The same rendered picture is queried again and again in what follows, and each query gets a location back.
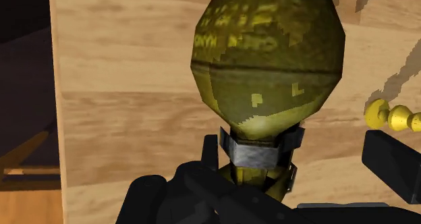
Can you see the yellow knobbed rod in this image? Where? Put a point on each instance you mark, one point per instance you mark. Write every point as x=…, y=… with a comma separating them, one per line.
x=398, y=117

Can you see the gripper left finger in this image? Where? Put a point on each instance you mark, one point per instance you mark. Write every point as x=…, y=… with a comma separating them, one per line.
x=197, y=197

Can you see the olive yellow globe-shaped bottle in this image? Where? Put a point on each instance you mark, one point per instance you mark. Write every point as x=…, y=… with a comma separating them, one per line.
x=266, y=59

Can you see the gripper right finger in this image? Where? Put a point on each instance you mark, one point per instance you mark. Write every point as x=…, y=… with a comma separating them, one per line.
x=391, y=164

